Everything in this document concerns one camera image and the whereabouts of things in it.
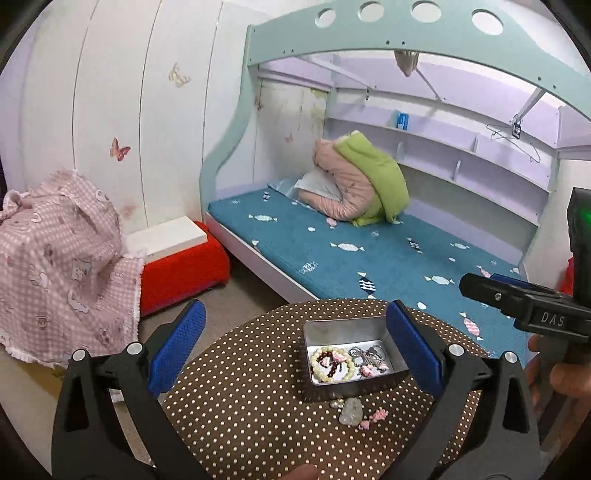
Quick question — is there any pink bead earring piece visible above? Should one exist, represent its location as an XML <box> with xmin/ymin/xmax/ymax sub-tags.
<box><xmin>358</xmin><ymin>408</ymin><xmax>389</xmax><ymax>430</ymax></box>

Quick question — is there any silver chain necklace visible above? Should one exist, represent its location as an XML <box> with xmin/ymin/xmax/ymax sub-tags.
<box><xmin>348</xmin><ymin>343</ymin><xmax>390</xmax><ymax>368</ymax></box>

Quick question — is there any dark red bead bracelet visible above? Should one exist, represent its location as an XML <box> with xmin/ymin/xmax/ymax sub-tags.
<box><xmin>317</xmin><ymin>350</ymin><xmax>343</xmax><ymax>373</ymax></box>

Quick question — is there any cream bead bracelet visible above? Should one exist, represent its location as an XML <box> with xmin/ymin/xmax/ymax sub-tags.
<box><xmin>308</xmin><ymin>345</ymin><xmax>358</xmax><ymax>384</ymax></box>

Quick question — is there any pink white charm cluster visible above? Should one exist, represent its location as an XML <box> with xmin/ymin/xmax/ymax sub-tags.
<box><xmin>360</xmin><ymin>361</ymin><xmax>390</xmax><ymax>379</ymax></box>

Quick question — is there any person's right hand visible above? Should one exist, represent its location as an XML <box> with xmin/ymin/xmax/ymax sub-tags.
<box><xmin>525</xmin><ymin>356</ymin><xmax>590</xmax><ymax>405</ymax></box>

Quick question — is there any red bag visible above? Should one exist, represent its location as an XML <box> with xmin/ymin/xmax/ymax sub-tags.
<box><xmin>559</xmin><ymin>257</ymin><xmax>574</xmax><ymax>296</ymax></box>

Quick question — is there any teal bed mattress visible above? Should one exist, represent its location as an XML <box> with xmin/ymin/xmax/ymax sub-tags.
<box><xmin>207</xmin><ymin>184</ymin><xmax>529</xmax><ymax>361</ymax></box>

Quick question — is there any pale jade pendant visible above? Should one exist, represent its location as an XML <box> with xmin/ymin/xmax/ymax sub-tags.
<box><xmin>339</xmin><ymin>398</ymin><xmax>363</xmax><ymax>427</ymax></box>

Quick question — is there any pearl bead cluster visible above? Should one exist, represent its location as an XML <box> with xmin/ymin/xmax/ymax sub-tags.
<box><xmin>329</xmin><ymin>399</ymin><xmax>345</xmax><ymax>409</ymax></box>

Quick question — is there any grey metal tin box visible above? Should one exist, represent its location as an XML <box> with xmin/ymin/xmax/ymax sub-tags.
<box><xmin>301</xmin><ymin>316</ymin><xmax>409</xmax><ymax>402</ymax></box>

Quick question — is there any pink patterned cloth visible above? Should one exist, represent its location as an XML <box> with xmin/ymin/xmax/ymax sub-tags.
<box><xmin>1</xmin><ymin>170</ymin><xmax>144</xmax><ymax>368</ymax></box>

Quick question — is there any pink and green jacket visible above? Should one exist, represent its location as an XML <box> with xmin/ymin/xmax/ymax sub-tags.
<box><xmin>298</xmin><ymin>130</ymin><xmax>410</xmax><ymax>227</ymax></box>

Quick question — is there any red storage ottoman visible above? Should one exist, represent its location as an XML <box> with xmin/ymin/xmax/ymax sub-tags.
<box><xmin>140</xmin><ymin>221</ymin><xmax>230</xmax><ymax>317</ymax></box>

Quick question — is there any blue small box on shelf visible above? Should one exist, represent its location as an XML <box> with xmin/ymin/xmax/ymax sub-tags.
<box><xmin>396</xmin><ymin>111</ymin><xmax>410</xmax><ymax>131</ymax></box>

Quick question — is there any white box on ottoman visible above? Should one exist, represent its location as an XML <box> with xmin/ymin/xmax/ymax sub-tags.
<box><xmin>124</xmin><ymin>216</ymin><xmax>207</xmax><ymax>264</ymax></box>

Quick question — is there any grey white pillow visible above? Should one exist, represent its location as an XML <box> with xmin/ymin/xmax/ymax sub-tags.
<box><xmin>294</xmin><ymin>168</ymin><xmax>342</xmax><ymax>201</ymax></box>

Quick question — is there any lilac wall shelf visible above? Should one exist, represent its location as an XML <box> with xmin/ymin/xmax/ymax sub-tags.
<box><xmin>257</xmin><ymin>53</ymin><xmax>590</xmax><ymax>261</ymax></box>

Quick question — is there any wire clothes hanger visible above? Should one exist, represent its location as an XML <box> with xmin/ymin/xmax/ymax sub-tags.
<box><xmin>485</xmin><ymin>123</ymin><xmax>542</xmax><ymax>164</ymax></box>

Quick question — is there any mint green bed frame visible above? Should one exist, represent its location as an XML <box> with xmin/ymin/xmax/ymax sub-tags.
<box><xmin>199</xmin><ymin>1</ymin><xmax>590</xmax><ymax>208</ymax></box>

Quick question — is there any pink butterfly wall sticker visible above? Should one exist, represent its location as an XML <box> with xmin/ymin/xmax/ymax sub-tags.
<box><xmin>109</xmin><ymin>137</ymin><xmax>131</xmax><ymax>162</ymax></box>

